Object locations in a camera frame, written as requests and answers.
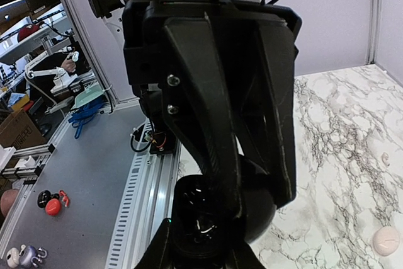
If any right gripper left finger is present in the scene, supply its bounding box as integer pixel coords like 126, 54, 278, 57
135, 218, 172, 269

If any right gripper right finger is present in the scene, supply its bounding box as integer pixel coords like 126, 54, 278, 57
231, 241, 265, 269

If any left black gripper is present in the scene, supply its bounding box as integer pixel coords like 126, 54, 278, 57
122, 0, 302, 219

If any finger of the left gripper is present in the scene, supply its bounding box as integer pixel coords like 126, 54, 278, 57
220, 13, 296, 208

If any black round earbud case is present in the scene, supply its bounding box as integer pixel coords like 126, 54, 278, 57
170, 156, 276, 267

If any pink round earbud case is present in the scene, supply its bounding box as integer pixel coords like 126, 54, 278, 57
372, 226, 400, 256

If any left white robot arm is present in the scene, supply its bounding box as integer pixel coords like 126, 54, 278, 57
88, 0, 302, 219

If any red earbud case set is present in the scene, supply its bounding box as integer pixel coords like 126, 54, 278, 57
37, 190, 70, 217

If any pink earbud left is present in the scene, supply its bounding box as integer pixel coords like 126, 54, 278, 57
381, 152, 390, 167

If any cardboard box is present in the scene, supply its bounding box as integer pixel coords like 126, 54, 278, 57
0, 110, 47, 150

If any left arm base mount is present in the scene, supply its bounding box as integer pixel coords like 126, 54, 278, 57
130, 92, 177, 156

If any right corner frame post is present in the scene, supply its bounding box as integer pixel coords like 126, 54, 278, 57
366, 0, 382, 64

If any corner frame post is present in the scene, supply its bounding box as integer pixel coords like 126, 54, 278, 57
61, 0, 119, 108
366, 0, 382, 64

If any blue cable bundle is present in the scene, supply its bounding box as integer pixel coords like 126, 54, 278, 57
68, 97, 106, 139

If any left corner frame post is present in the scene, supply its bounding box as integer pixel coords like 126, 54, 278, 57
61, 0, 119, 108

